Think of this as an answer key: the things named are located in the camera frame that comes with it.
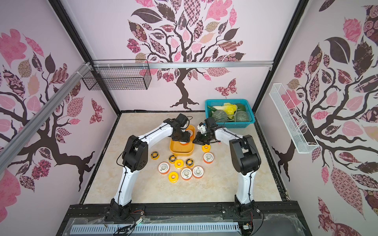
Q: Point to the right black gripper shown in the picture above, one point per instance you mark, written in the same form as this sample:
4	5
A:
202	137

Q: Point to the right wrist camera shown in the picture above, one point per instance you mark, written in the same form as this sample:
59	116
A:
208	125

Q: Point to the yellow black tape roll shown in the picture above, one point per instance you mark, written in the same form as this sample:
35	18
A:
189	163
172	159
155	155

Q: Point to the green melon left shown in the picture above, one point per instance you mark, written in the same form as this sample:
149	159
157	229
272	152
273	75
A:
220	116

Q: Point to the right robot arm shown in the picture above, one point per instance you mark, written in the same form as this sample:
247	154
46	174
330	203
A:
244	157

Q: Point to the yellow tape roll top right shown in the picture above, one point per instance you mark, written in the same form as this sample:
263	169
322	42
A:
206	148

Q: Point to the white wire wall shelf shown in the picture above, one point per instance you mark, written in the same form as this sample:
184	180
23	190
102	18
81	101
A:
286	103

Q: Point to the yellow tape roll centre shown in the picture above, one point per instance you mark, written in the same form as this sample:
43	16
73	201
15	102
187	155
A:
179	164

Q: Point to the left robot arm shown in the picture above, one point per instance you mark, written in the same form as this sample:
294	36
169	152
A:
135	157

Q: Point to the white slotted cable duct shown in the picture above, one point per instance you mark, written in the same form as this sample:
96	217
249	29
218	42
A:
157	229

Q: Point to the teal plastic basket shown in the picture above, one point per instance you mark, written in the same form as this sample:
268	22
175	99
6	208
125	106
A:
212	105

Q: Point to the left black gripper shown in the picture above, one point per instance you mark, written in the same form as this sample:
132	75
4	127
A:
185	137

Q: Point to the yellow tape roll bottom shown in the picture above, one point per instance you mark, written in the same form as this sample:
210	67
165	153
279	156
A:
173	177

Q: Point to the yellow plastic storage box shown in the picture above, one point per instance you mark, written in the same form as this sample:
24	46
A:
179	150

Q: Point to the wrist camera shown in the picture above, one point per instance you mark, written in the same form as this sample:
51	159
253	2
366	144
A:
208	125
182	120

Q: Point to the yellow black tape roll middle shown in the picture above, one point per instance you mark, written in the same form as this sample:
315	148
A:
172	159

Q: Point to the yellow black tape roll left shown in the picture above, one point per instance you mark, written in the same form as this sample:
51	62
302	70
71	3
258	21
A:
155	155

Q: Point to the black wire wall basket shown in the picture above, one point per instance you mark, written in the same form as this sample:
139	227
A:
118	75

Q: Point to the green melon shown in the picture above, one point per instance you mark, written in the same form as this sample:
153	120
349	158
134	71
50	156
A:
242	117
220	116

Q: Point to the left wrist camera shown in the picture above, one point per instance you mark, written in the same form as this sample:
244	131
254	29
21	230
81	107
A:
182	120

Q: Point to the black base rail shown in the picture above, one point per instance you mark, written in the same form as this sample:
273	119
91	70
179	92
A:
225	209

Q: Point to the green melon right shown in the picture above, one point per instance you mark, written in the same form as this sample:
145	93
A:
242	117

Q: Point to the yellow black tape roll right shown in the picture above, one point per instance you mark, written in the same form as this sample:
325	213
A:
189	163

